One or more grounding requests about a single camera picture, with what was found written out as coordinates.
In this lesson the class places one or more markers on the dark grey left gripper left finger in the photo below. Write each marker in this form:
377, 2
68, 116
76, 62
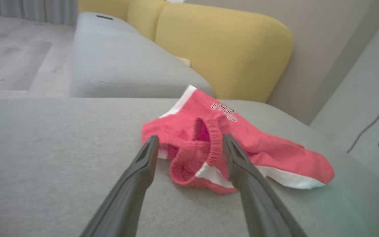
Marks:
127, 197

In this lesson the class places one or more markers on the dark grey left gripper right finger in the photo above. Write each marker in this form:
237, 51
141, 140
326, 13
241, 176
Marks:
258, 204

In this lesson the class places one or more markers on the red Bulls 23 shorts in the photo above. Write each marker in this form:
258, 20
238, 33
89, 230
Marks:
275, 151

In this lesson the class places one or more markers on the grey sofa seat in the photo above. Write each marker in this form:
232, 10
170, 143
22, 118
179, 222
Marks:
44, 148

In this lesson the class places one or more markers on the grey sofa seat cushion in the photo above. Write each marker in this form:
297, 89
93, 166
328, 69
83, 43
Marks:
123, 65
94, 24

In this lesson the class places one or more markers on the yellow sofa back cushion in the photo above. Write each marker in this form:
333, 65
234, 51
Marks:
229, 49
143, 16

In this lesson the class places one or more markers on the black remote control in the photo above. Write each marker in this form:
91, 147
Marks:
105, 17

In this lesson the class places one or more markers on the yellow sofa armrest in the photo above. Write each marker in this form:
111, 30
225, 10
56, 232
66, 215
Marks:
104, 6

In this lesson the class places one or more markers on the grey curtain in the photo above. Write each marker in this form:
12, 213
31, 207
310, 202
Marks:
28, 10

